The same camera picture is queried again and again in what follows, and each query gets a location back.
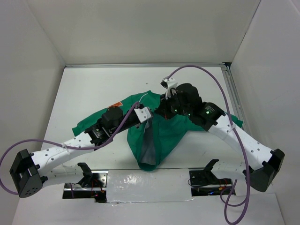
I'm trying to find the green jacket with white lining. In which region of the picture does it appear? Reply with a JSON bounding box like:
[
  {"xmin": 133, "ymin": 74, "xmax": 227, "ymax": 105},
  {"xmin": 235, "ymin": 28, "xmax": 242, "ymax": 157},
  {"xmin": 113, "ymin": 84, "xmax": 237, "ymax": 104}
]
[{"xmin": 71, "ymin": 90, "xmax": 243, "ymax": 172}]

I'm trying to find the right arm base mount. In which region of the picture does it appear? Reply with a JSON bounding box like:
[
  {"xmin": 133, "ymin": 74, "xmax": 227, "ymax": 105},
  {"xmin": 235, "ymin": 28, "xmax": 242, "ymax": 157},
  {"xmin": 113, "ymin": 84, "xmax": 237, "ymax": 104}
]
[{"xmin": 187, "ymin": 159, "xmax": 233, "ymax": 197}]

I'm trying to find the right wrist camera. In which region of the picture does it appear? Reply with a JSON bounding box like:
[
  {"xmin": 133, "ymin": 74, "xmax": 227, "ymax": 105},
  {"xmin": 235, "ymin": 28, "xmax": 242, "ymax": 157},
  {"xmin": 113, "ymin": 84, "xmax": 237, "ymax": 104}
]
[{"xmin": 161, "ymin": 77, "xmax": 178, "ymax": 99}]

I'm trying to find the aluminium frame rail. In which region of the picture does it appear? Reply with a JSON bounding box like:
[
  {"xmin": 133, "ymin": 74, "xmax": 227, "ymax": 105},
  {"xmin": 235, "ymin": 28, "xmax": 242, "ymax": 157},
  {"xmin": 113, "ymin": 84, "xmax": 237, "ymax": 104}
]
[{"xmin": 221, "ymin": 62, "xmax": 251, "ymax": 135}]

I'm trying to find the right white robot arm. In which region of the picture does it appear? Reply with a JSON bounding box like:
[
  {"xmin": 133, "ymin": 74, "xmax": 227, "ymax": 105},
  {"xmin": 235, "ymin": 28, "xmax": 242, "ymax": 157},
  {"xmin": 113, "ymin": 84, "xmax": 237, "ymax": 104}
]
[{"xmin": 155, "ymin": 79, "xmax": 285, "ymax": 192}]

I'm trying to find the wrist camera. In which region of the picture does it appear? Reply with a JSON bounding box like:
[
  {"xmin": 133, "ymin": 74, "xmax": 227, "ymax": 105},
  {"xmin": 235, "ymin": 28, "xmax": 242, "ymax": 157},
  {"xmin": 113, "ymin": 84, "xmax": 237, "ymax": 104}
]
[
  {"xmin": 134, "ymin": 106, "xmax": 153, "ymax": 124},
  {"xmin": 161, "ymin": 77, "xmax": 178, "ymax": 99}
]

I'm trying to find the white taped cover plate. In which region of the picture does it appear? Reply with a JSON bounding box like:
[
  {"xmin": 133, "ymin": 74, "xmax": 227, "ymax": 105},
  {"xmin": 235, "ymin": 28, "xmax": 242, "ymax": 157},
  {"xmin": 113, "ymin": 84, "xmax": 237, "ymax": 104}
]
[{"xmin": 106, "ymin": 169, "xmax": 193, "ymax": 203}]

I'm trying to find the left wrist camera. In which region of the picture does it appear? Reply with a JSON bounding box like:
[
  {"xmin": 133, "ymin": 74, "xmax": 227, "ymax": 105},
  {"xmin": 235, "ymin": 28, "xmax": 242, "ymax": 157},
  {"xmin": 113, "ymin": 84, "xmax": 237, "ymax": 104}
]
[{"xmin": 134, "ymin": 106, "xmax": 153, "ymax": 124}]

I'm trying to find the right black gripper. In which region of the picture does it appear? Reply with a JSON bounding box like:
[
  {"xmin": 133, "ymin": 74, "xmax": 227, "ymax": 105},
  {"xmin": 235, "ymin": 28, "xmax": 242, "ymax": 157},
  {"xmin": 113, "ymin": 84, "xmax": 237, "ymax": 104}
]
[{"xmin": 156, "ymin": 90, "xmax": 192, "ymax": 119}]

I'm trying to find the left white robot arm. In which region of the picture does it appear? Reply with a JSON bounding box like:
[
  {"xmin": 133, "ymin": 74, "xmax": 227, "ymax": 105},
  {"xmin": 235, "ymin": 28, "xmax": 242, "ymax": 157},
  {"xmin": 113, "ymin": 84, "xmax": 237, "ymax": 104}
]
[{"xmin": 9, "ymin": 105, "xmax": 152, "ymax": 198}]

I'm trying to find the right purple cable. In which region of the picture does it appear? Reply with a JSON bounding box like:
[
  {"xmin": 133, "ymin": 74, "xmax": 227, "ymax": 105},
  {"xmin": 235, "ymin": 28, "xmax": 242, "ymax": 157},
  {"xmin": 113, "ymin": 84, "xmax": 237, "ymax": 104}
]
[{"xmin": 167, "ymin": 65, "xmax": 251, "ymax": 224}]

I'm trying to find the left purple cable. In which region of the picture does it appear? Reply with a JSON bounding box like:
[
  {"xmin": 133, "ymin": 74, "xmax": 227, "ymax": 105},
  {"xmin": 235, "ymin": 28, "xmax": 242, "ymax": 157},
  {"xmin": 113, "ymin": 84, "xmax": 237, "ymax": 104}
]
[{"xmin": 0, "ymin": 102, "xmax": 141, "ymax": 199}]

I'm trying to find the purple cable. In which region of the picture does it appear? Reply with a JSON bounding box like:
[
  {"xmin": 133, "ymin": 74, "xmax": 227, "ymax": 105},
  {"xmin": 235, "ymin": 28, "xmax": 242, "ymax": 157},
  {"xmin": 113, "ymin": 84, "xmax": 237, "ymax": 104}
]
[
  {"xmin": 167, "ymin": 65, "xmax": 251, "ymax": 224},
  {"xmin": 0, "ymin": 102, "xmax": 141, "ymax": 199}
]

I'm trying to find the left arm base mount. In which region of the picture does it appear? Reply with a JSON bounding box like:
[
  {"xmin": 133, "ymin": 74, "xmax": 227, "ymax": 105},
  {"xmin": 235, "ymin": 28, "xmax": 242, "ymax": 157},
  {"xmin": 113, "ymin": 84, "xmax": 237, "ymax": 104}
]
[{"xmin": 62, "ymin": 170, "xmax": 108, "ymax": 203}]

